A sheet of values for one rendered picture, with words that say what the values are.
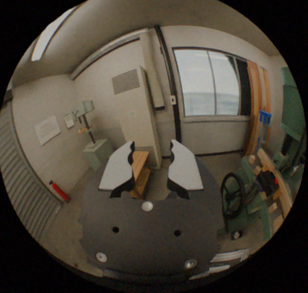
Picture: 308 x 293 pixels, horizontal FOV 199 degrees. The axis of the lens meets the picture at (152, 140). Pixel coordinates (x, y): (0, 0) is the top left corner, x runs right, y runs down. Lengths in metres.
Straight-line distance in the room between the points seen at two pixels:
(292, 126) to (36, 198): 3.04
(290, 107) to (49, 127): 2.87
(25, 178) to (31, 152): 0.53
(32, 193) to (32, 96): 1.84
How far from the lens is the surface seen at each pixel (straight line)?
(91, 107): 1.61
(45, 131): 2.30
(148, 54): 1.49
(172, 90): 1.39
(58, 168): 2.39
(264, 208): 0.64
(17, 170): 2.36
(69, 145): 2.46
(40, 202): 2.51
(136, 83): 1.28
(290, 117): 0.60
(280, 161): 0.67
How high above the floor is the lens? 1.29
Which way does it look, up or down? 27 degrees down
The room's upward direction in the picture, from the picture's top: 12 degrees counter-clockwise
